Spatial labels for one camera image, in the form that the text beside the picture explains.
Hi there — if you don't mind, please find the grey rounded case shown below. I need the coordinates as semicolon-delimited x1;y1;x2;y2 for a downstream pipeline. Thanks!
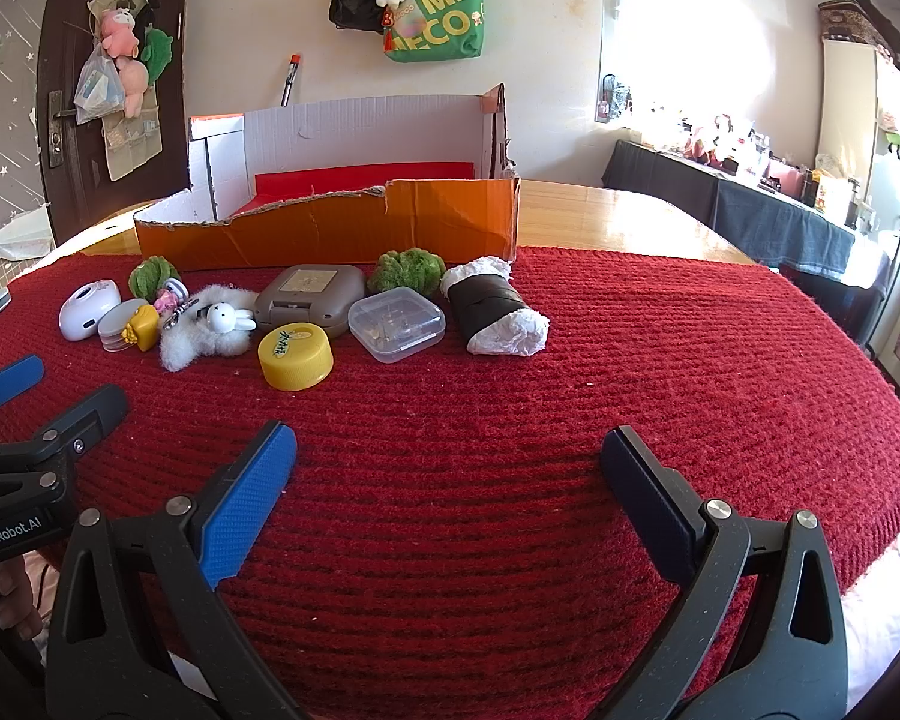
253;264;367;340

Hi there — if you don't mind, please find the white rounded device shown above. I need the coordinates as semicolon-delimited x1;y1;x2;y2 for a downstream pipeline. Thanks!
58;279;121;341

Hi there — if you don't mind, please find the round white compact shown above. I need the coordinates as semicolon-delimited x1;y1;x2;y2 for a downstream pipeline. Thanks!
97;298;151;353

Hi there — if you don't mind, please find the pink pig plush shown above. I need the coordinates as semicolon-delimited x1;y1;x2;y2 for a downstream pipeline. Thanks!
101;7;140;59

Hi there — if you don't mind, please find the row of small bottles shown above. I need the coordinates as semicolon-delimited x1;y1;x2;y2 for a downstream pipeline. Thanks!
630;112;878;233

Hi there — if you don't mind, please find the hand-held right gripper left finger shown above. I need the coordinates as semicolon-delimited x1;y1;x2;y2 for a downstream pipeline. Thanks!
45;420;305;720

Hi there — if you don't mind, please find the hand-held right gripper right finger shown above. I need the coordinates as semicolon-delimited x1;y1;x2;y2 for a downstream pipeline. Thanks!
600;426;848;720

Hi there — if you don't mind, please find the pale pink plush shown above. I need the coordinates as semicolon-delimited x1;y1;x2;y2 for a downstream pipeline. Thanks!
116;58;151;119

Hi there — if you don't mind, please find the white cloth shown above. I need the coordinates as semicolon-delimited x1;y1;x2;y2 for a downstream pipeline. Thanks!
840;532;900;691

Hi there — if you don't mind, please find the green pompom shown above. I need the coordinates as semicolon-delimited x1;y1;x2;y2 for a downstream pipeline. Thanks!
128;257;183;299
366;249;446;295

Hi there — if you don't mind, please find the dark wooden door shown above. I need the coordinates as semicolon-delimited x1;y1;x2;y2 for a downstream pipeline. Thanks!
36;0;196;245

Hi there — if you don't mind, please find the clear plastic bag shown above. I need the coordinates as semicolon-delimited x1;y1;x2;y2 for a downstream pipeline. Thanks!
73;45;127;125

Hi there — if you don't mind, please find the wall mirror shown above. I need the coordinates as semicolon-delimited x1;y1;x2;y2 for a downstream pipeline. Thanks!
598;0;672;128

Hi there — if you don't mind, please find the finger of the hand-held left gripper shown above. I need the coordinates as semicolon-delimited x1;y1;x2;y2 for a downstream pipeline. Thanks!
0;356;46;440
0;384;131;507

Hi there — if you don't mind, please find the white fluffy bunny plush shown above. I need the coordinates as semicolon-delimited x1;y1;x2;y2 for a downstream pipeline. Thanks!
157;285;260;372

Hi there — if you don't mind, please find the orange cardboard box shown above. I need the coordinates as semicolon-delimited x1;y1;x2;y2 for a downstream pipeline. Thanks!
133;82;522;272

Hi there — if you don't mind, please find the person's left hand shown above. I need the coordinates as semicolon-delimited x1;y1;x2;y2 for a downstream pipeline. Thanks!
0;562;46;642

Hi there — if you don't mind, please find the red printed paper sheet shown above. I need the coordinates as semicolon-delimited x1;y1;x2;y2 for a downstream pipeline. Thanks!
253;161;477;200

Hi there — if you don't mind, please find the beige hanging organizer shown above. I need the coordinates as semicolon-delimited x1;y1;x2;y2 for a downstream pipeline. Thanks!
94;90;164;182

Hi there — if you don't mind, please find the yellow toy duck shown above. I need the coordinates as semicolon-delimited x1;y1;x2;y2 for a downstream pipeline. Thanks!
122;305;160;352

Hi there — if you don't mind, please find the black white rice ball plush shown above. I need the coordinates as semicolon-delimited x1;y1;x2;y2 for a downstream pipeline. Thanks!
439;255;552;357

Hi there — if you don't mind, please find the yellow bottle cap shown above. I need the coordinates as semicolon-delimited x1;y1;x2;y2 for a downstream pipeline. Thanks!
258;322;335;391

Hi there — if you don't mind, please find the green plush toy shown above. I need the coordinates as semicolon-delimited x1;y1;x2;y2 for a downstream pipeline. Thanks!
141;26;175;83

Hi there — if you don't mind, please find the red knitted mat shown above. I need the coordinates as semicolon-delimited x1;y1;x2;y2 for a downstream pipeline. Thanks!
0;246;900;720

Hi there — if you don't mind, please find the brown patterned box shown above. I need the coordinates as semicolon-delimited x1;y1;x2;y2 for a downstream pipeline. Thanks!
817;0;900;53

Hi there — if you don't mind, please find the clear plastic box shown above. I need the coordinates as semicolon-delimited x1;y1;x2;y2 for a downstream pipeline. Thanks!
347;286;447;365

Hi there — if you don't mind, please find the metal door handle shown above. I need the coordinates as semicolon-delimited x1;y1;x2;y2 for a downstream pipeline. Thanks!
45;90;83;170

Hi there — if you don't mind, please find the white cabinet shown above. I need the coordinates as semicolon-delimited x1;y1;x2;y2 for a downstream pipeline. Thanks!
817;37;900;361

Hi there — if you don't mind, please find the cluttered dark side table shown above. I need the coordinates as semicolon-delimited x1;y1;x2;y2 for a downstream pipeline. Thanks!
602;139;890;301

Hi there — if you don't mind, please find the green tote bag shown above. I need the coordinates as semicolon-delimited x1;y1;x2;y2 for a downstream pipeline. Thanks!
381;0;488;63

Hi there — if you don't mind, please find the white plastic sheet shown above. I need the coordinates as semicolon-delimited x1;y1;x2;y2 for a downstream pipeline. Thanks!
0;202;53;271

